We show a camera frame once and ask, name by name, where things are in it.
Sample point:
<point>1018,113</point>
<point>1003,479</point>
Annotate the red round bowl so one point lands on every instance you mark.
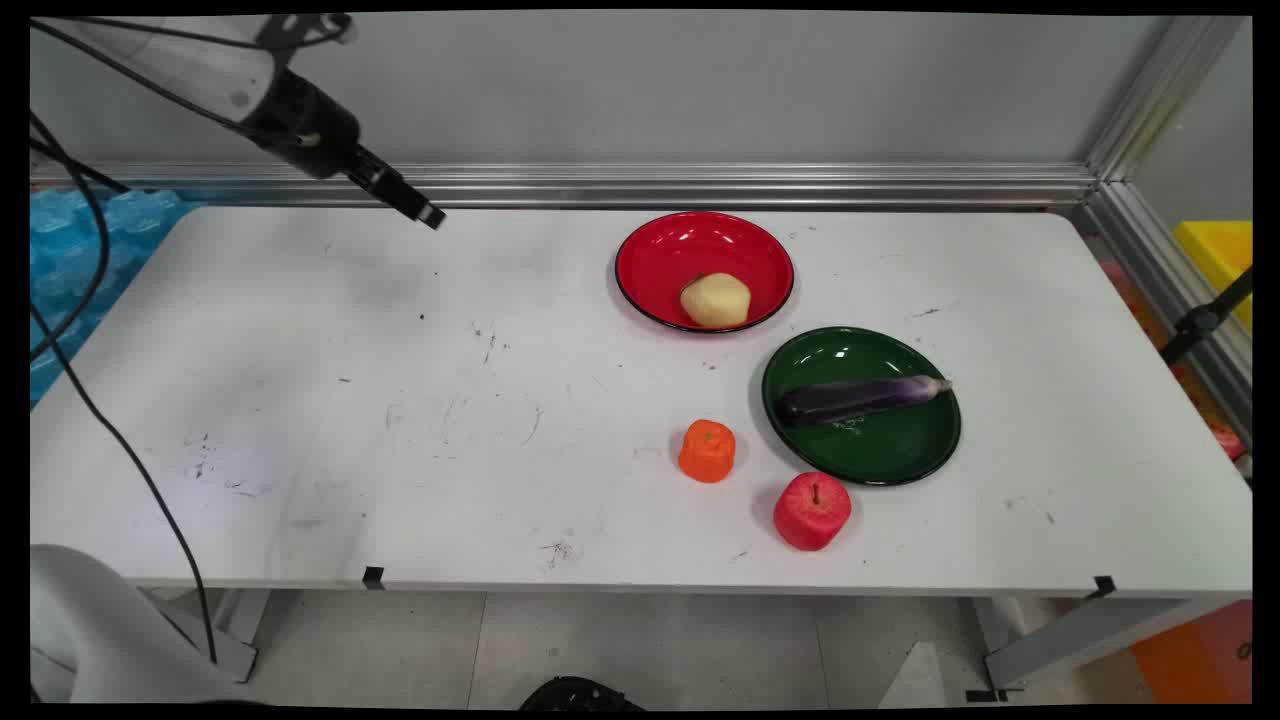
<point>690,245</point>

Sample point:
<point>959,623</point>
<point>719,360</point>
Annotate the dark green round plate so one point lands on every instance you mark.
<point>880,450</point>

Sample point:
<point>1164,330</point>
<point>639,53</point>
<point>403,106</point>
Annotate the horizontal aluminium frame rail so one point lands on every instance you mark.
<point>700,185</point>

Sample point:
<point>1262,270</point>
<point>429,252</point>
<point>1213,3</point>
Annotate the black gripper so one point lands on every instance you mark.
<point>300,120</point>

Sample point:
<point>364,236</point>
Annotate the grey table leg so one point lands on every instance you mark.
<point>235,640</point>
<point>1080,640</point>

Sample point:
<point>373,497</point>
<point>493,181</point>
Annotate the yellow plastic box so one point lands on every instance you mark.
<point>1222,250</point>

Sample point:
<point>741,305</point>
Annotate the blue bubble wrap sheet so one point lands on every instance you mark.
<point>65,250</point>

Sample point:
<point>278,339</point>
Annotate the small black edge clip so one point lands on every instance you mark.
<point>1104,586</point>
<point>373,577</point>

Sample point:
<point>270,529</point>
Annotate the pale yellow potato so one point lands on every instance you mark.
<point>716,300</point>

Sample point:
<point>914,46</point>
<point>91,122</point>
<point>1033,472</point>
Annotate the black stand pole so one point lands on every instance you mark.
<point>1200,320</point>

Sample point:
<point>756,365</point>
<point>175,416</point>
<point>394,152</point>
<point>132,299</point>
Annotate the upright aluminium frame post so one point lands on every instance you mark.
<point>1165,90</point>

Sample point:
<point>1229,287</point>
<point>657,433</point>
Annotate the orange box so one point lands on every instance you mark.
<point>1200,655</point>

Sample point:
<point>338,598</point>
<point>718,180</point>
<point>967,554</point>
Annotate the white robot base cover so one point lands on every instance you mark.
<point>90,630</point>

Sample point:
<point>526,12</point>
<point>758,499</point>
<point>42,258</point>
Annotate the black round floor object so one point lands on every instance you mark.
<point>580,695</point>

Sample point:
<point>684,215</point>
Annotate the slanted aluminium side rail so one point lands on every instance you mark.
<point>1160,270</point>

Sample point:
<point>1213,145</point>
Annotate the orange toy fruit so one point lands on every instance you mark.
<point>707,452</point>

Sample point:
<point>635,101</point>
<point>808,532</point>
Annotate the purple eggplant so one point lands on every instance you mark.
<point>860,398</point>

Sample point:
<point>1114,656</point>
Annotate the red apple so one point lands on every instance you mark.
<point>811,512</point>

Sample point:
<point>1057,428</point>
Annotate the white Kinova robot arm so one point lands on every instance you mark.
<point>170,60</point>

